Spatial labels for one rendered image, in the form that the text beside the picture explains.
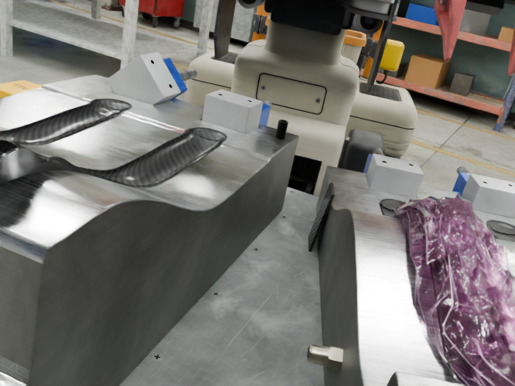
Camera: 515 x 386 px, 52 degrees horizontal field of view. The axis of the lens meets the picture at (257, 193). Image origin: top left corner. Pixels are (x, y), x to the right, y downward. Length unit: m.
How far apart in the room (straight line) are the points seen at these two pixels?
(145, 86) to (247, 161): 0.16
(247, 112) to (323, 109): 0.43
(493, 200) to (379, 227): 0.24
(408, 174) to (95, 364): 0.37
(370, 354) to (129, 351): 0.14
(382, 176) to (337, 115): 0.40
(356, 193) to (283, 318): 0.17
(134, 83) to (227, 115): 0.11
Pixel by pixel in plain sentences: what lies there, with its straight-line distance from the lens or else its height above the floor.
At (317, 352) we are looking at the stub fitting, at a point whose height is 0.84.
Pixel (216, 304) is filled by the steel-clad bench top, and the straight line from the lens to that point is 0.42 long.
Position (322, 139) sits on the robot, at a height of 0.79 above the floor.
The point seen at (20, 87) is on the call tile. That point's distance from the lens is 0.77.
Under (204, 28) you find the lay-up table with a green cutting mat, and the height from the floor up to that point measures 0.43.
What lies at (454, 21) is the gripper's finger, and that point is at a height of 1.03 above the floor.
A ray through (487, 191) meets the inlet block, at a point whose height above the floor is 0.88.
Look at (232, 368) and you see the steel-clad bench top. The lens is 0.37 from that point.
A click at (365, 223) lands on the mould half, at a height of 0.90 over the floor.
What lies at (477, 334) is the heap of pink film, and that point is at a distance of 0.32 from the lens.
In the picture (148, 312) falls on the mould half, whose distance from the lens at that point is 0.34.
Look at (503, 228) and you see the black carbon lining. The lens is 0.58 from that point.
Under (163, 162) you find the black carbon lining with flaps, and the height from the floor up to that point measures 0.88.
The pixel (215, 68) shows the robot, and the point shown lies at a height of 0.80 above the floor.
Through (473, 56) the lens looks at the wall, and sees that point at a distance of 5.85.
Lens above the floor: 1.05
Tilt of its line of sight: 24 degrees down
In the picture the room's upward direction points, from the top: 12 degrees clockwise
